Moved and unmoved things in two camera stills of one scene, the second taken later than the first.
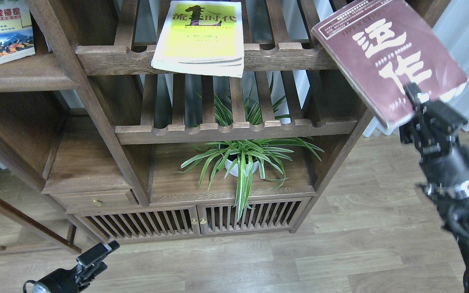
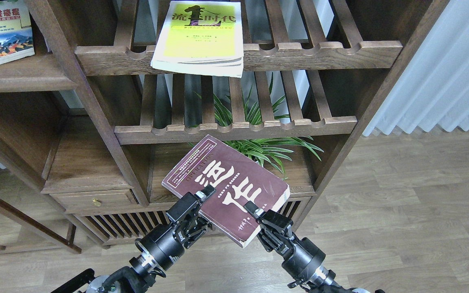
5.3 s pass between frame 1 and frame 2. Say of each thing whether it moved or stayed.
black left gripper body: moved
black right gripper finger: moved
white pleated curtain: stayed
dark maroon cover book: moved
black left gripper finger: moved
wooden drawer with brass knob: stayed
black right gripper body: moved
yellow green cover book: stayed
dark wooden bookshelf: stayed
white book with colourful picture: stayed
